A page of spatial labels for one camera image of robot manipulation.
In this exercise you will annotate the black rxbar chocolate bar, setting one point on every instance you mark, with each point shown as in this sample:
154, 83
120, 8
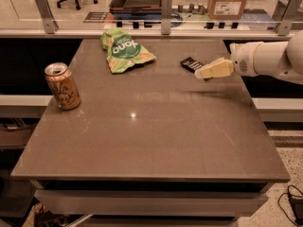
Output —
191, 65

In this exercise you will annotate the metal glass post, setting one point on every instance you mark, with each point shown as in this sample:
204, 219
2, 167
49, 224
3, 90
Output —
49, 23
285, 16
166, 10

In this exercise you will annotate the right metal glass post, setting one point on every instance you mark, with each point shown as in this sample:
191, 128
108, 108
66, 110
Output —
285, 16

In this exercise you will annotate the green chip bag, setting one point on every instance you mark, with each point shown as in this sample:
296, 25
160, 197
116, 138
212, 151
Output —
123, 52

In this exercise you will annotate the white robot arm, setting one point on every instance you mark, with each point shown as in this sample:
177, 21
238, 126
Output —
280, 60

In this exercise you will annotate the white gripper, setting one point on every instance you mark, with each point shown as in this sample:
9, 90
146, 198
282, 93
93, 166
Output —
241, 61

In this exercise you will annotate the grey table drawer front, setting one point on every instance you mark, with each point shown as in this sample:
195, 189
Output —
151, 203

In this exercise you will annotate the middle metal glass post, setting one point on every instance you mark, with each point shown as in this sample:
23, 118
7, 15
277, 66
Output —
166, 10

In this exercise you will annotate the left metal glass post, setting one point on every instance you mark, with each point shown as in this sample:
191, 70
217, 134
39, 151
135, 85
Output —
49, 23

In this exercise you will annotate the cardboard box with label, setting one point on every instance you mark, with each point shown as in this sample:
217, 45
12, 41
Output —
225, 9

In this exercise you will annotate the orange soda can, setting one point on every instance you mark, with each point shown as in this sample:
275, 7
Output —
62, 85

